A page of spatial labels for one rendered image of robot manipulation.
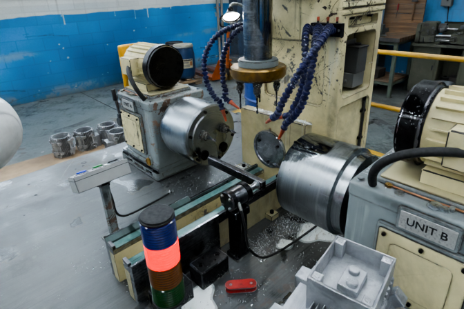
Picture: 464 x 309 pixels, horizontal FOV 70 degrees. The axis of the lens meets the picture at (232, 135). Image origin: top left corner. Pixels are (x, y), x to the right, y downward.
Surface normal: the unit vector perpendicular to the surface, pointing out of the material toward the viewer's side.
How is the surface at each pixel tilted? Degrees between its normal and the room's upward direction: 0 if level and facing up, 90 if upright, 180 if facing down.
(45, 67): 90
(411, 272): 90
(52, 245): 0
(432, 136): 86
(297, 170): 54
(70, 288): 0
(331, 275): 0
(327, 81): 90
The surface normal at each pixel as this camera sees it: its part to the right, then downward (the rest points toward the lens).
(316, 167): -0.52, -0.47
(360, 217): -0.73, 0.29
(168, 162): 0.69, 0.26
